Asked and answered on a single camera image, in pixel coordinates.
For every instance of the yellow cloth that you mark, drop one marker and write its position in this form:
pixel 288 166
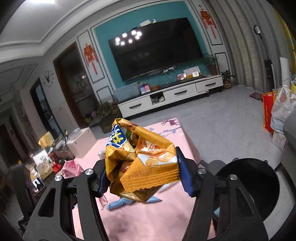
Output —
pixel 46 140

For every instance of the pink patterned tablecloth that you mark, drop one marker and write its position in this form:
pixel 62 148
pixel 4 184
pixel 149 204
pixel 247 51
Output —
pixel 165 220

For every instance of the blue knotted cloth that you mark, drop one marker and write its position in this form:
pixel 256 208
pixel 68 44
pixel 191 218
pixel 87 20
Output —
pixel 125 201

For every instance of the potted plant on cabinet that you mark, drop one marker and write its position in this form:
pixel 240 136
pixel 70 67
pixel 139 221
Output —
pixel 211 61

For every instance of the white tv cabinet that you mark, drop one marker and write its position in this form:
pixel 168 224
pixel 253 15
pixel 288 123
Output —
pixel 169 95

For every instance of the white storage box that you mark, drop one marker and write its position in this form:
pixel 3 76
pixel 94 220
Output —
pixel 81 145

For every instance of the grey curtain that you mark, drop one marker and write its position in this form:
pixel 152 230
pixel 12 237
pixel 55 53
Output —
pixel 254 31

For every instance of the wall clock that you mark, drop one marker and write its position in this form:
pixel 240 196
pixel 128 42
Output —
pixel 48 78

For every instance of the pink plastic wrapper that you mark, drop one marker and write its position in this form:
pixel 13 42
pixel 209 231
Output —
pixel 71 169

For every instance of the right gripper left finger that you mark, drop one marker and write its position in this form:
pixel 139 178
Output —
pixel 52 218

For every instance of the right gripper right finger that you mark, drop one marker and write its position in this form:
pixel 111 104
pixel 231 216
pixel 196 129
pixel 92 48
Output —
pixel 238 218

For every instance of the black television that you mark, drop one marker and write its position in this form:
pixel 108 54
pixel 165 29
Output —
pixel 154 47

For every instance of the red gift bag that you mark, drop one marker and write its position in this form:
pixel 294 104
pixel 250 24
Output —
pixel 268 101

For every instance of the white shopping bag on floor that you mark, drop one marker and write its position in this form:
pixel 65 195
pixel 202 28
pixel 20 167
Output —
pixel 283 106

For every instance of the black trash bin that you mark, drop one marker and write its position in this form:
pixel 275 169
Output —
pixel 273 192

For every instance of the potted plant on floor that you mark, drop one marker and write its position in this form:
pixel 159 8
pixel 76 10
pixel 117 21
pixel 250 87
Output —
pixel 226 77

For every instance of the yellow chip bag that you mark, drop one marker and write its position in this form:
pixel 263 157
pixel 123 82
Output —
pixel 138 162

